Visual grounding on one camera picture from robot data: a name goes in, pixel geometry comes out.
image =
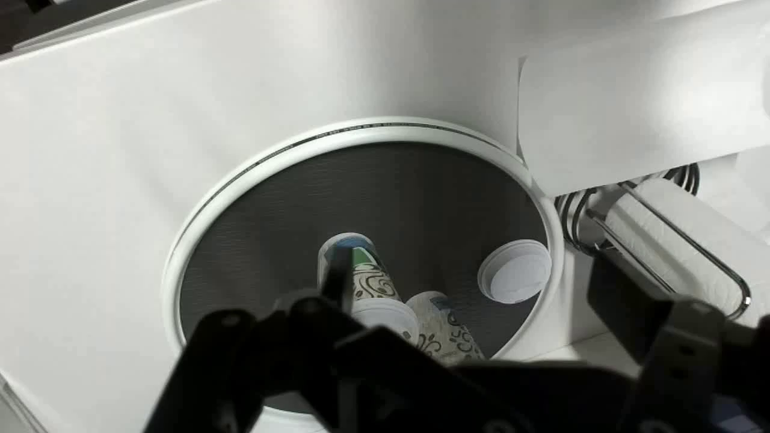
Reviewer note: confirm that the round black white-rimmed turntable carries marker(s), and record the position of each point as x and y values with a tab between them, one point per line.
266	241

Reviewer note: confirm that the loose white cup lid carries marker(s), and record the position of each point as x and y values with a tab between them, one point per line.
513	270

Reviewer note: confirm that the loose white paper towel sheet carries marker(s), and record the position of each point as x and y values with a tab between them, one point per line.
633	105

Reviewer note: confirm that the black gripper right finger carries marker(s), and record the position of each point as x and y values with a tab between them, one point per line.
681	352

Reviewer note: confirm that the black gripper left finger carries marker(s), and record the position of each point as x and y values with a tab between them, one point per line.
266	369

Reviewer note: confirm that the patterned paper cup with lid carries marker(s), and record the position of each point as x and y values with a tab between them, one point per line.
377	286

